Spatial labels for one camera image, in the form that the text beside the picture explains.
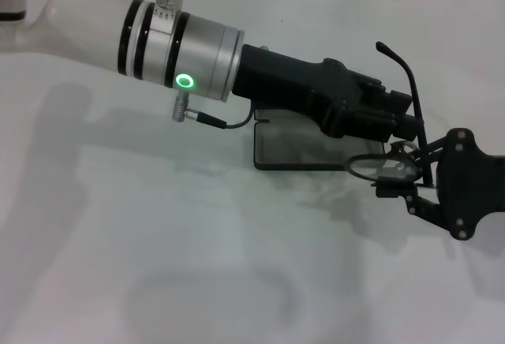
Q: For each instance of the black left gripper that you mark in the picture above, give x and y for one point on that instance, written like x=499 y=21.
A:
x=315 y=91

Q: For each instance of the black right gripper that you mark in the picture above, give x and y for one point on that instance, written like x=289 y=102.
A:
x=469 y=182

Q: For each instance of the black glasses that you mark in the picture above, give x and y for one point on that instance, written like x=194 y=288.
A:
x=375 y=167

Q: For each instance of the black glasses case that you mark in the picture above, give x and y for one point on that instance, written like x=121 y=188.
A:
x=296 y=150

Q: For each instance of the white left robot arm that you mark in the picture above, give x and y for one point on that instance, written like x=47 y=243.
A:
x=79 y=32

